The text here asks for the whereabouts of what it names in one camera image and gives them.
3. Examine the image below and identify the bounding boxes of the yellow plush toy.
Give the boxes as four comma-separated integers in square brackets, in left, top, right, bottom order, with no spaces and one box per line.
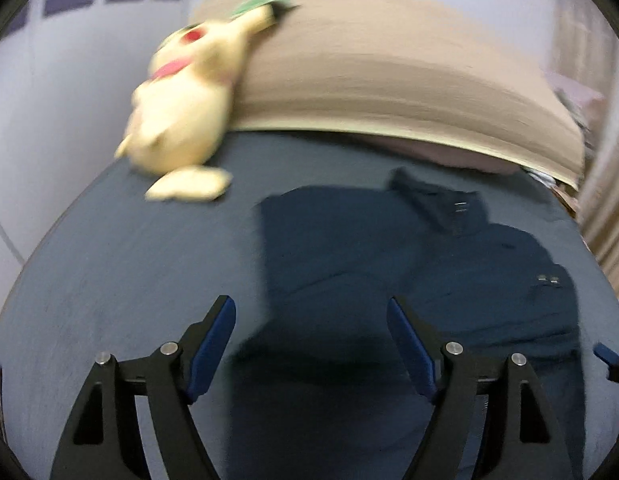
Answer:
[114,5,275,203]

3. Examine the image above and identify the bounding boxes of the green plush item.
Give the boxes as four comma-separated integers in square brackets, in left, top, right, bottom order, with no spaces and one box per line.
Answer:
[230,0,298,16]

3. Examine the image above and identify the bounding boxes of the dark blue jacket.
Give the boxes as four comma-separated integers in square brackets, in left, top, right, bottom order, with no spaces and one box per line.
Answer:
[230,167,585,480]

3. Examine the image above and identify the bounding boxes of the beige blanket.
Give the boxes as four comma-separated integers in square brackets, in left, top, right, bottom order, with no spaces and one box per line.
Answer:
[190,0,585,191]

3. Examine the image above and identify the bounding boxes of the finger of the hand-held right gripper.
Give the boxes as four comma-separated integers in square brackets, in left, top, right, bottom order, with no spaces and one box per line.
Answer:
[593,342,619,386]

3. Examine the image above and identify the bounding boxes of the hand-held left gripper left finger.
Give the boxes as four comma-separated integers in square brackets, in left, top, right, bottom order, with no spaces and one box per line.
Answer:
[50,295,236,480]

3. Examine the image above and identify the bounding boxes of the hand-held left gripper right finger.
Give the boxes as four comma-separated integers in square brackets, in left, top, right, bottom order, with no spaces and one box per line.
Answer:
[386,296,575,480]

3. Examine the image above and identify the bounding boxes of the blue bed sheet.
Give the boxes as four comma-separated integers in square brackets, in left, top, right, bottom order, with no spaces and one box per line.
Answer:
[0,130,619,480]

